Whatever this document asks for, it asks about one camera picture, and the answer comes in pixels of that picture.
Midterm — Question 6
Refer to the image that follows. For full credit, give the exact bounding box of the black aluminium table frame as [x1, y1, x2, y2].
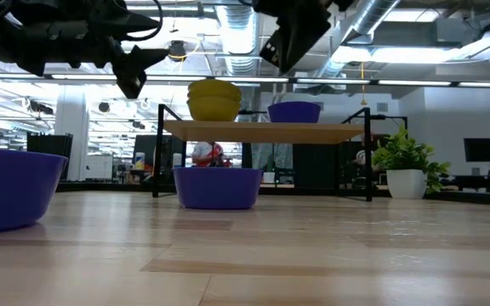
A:
[55, 180, 490, 208]

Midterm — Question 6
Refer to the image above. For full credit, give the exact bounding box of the blue plastic mini bowl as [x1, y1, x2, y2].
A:
[267, 100, 322, 124]
[172, 167, 264, 211]
[0, 146, 69, 236]

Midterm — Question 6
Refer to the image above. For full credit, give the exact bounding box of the dark computer monitor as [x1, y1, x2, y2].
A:
[133, 134, 174, 171]

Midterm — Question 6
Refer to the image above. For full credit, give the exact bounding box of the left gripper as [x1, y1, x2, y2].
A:
[19, 8, 170, 99]

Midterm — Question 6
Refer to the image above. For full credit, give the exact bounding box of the long horizontal light bar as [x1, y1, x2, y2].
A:
[0, 72, 490, 89]

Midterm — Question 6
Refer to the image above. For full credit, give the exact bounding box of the wooden shelf with black legs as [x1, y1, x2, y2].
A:
[151, 104, 408, 203]

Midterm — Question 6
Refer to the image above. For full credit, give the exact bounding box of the black computer monitor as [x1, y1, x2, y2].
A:
[464, 138, 490, 163]

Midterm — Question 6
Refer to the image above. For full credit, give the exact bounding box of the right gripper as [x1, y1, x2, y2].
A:
[251, 0, 355, 74]

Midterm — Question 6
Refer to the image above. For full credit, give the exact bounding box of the black room partition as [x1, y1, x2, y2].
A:
[26, 133, 74, 183]

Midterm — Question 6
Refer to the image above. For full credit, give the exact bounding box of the black cabinet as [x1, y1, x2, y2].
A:
[292, 142, 344, 188]

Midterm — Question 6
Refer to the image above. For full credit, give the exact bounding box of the green plant in white pot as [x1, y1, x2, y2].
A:
[371, 125, 453, 200]

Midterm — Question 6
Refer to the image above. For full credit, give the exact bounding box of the yellow patterned mini bowl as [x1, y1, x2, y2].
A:
[187, 78, 242, 103]
[186, 91, 242, 122]

